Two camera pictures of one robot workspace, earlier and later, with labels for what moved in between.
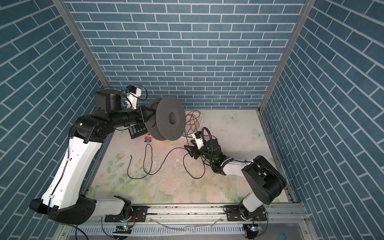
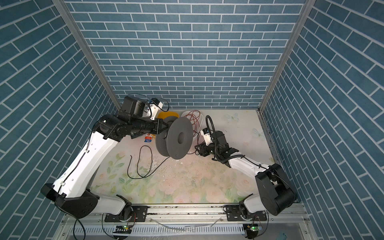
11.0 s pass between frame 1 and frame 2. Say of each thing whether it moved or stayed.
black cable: moved
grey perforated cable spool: moved
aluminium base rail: stayed
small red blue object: stayed
